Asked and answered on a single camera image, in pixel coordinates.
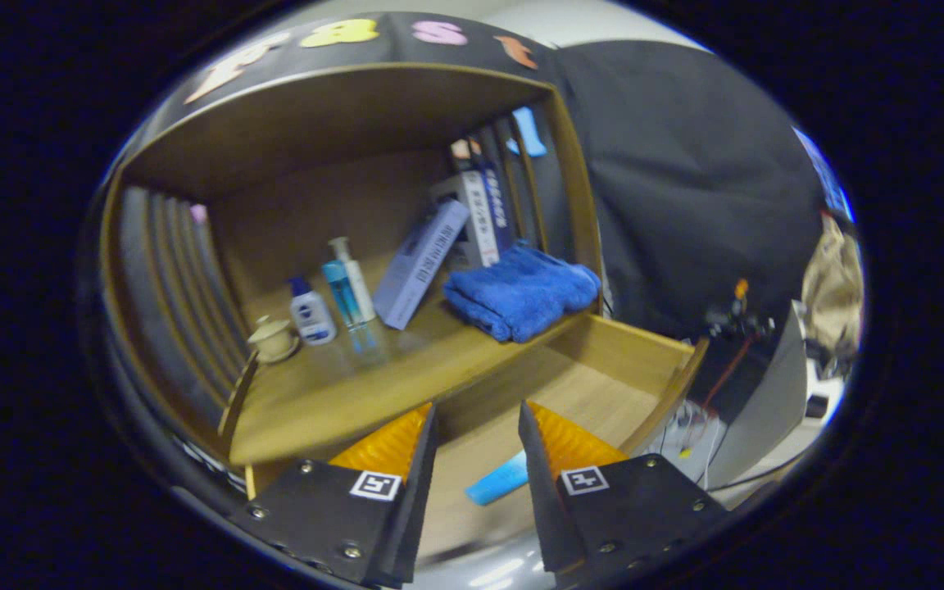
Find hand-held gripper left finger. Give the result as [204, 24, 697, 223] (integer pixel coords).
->
[230, 402, 440, 589]

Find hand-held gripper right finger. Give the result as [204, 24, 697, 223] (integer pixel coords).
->
[517, 400, 731, 589]

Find blue tube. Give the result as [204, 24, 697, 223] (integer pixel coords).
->
[464, 451, 530, 506]

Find wooden drawer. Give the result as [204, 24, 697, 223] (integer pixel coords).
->
[243, 311, 710, 566]

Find wooden countertop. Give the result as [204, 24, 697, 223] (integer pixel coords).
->
[226, 270, 596, 468]

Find wooden cabinet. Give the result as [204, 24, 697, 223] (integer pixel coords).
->
[99, 61, 710, 566]

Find blue folded towel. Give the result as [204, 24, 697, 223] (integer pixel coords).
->
[442, 240, 601, 343]

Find white bottle with blue cap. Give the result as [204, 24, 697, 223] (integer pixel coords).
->
[288, 276, 338, 346]

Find beige lidded teacup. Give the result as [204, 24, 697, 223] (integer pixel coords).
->
[247, 315, 301, 364]

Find clear blue bottle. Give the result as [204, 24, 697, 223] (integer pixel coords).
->
[321, 260, 366, 331]

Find white pump bottle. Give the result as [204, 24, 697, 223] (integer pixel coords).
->
[329, 237, 377, 323]

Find lavender book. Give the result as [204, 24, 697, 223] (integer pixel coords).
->
[372, 199, 471, 330]

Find grey panel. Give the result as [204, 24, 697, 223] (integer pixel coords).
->
[706, 299, 809, 492]

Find black orange tool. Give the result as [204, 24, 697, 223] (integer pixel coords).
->
[703, 279, 776, 341]

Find white book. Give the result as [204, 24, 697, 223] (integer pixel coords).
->
[429, 170, 500, 270]

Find dark blue book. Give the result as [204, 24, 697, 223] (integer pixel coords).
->
[472, 139, 515, 251]

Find beige jacket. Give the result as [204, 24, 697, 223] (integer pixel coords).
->
[800, 215, 865, 357]

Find computer monitor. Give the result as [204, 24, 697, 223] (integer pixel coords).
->
[796, 127, 856, 222]

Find black floor cables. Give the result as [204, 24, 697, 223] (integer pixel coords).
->
[652, 402, 723, 484]

